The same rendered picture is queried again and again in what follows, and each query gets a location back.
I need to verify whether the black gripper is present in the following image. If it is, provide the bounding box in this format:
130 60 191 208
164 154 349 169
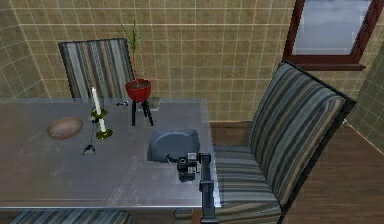
165 153 190 178

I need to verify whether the dark grey square plate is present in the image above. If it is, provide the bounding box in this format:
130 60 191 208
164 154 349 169
146 128 201 165

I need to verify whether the house plant red pot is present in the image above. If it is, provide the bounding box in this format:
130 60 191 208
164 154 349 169
116 18 155 127

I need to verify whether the white candle green holder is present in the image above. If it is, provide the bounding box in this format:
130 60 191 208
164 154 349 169
90 86 108 120

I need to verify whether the brown oval bowl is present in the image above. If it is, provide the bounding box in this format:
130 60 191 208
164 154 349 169
46 116 84 141

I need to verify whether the striped upholstered chair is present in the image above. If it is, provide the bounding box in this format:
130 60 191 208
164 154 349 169
57 37 135 100
173 61 357 224
9 208 135 224

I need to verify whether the grey glass table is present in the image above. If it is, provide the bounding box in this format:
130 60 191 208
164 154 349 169
0 97 222 211

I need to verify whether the dark red framed window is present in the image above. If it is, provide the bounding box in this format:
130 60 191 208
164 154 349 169
282 0 384 72

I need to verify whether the small black key ring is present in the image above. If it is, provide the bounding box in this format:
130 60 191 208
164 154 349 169
82 122 97 156

